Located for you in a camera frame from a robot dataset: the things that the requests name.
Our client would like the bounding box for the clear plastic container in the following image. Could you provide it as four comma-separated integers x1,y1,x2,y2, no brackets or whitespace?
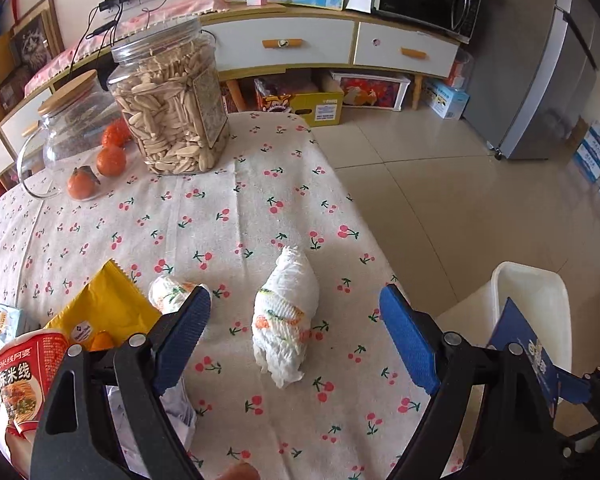
447,50,476,88

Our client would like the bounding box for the pink cloth cover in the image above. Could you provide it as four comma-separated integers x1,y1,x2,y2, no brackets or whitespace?
24,0,287,97

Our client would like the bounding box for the red instant noodle cup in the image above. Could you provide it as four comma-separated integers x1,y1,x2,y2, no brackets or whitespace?
0,329,83,441

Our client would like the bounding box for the glass teapot with wooden lid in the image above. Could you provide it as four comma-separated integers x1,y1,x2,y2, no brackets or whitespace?
16,71,118,200

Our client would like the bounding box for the person's left hand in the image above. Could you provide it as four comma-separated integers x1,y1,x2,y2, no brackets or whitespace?
215,461,261,480

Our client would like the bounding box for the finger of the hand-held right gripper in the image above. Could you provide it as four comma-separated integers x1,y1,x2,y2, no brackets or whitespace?
552,365,595,407

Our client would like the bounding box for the blue white box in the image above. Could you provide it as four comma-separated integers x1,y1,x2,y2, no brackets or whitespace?
422,77,471,120

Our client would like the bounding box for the wooden picture frame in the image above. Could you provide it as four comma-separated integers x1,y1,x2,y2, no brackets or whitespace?
7,0,66,68

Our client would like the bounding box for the tangerine with leaf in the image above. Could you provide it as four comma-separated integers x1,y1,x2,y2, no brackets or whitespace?
67,166,102,202

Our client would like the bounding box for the clear jar of seeds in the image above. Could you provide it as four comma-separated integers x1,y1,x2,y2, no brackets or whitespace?
106,15,231,176

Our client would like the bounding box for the white plastic bin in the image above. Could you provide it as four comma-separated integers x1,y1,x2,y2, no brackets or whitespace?
435,261,574,411

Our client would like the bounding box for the white storage box red print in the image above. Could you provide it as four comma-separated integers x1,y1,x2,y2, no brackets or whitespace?
330,71,412,111

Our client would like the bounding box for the small printed tissue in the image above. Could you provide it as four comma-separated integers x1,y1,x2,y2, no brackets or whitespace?
147,274,212,313

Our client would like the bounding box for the grey refrigerator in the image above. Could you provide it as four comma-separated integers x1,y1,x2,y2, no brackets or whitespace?
462,0,600,161

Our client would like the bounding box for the yellow cardboard box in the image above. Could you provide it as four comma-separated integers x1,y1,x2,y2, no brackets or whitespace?
254,80,345,127

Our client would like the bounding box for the black cable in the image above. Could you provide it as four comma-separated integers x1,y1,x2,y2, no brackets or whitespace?
69,0,181,81

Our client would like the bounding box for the yellow snack packet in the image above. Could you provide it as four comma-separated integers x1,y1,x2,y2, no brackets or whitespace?
44,259,163,351

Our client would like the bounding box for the light blue drink carton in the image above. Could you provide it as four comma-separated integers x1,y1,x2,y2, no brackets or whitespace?
0,301,26,338

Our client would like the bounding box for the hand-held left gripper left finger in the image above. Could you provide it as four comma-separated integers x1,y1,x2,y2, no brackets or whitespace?
29,284,212,480

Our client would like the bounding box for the cherry print tablecloth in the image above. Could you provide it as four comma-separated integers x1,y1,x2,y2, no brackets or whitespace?
0,110,468,480

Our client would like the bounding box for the white wooden sideboard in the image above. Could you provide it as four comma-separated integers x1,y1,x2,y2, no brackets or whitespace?
0,5,474,186

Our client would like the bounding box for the large printed tissue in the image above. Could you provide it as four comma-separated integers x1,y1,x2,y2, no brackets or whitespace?
251,245,320,390

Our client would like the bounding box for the dark blue packet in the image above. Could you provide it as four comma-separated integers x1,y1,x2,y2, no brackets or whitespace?
487,297,561,403

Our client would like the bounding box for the white plastic wrapper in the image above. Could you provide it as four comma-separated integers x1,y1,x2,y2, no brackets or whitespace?
105,377,198,480

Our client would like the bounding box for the brown patterned box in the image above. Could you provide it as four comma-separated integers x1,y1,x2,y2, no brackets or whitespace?
0,67,33,111

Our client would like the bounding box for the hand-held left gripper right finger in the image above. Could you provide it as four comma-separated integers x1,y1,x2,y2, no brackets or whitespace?
379,284,571,480

